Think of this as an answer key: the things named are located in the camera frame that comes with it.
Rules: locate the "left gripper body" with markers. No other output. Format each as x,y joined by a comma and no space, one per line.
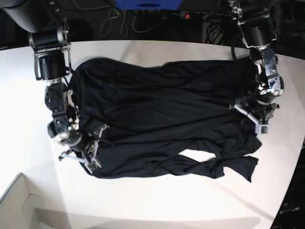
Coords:
257,111

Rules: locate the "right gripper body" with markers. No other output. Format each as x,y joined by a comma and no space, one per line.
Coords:
85,148

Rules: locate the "dark navy t-shirt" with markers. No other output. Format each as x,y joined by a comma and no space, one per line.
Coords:
171,119

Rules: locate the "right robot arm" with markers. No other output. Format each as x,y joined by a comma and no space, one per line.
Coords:
48,36

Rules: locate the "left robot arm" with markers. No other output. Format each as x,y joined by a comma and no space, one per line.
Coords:
258,34

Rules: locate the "white cardboard box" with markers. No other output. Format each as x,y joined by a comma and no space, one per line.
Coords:
19,208

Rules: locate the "black power strip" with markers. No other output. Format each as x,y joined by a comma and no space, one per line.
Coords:
205,16

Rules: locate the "blue plastic bin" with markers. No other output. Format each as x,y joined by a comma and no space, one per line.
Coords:
148,4

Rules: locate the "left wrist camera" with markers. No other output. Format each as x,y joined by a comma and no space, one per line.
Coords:
261,129

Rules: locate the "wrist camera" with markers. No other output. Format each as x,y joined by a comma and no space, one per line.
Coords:
261,129
92,165

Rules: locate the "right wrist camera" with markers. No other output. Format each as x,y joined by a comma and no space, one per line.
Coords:
92,165

